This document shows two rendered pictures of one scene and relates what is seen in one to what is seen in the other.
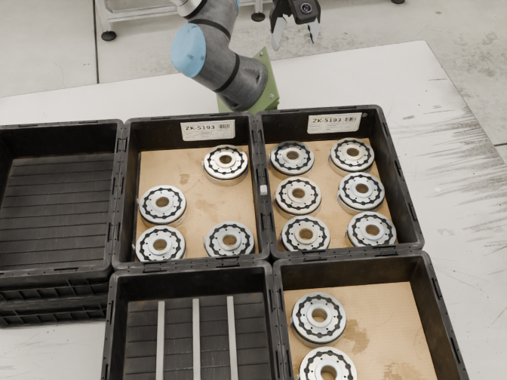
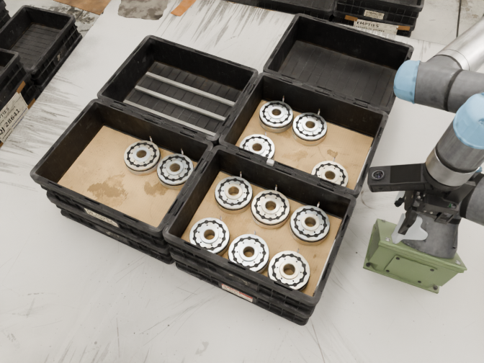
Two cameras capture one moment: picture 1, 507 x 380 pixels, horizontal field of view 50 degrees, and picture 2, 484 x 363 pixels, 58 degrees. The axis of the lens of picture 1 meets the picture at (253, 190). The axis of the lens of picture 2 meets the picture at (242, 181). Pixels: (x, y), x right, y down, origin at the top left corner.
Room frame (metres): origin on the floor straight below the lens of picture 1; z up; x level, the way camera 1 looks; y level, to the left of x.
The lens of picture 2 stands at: (0.93, -0.60, 1.88)
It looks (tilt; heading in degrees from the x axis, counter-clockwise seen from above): 59 degrees down; 120
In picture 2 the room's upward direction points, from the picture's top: 1 degrees counter-clockwise
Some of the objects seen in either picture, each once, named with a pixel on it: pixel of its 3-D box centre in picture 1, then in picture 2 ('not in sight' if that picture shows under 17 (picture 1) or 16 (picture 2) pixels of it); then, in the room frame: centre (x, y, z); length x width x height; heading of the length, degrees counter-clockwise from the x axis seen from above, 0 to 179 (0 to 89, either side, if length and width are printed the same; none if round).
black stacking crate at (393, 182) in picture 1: (329, 190); (260, 226); (0.73, -0.17, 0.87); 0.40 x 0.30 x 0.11; 4
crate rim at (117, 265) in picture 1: (191, 185); (304, 130); (0.71, 0.13, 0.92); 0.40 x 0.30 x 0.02; 4
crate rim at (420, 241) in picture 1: (331, 176); (261, 217); (0.73, -0.17, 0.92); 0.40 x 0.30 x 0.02; 4
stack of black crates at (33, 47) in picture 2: not in sight; (41, 63); (-0.79, 0.33, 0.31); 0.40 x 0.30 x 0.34; 102
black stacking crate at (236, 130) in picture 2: (193, 199); (302, 141); (0.71, 0.13, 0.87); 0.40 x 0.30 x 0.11; 4
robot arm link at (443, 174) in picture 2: not in sight; (451, 161); (1.03, -0.07, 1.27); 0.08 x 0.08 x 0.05
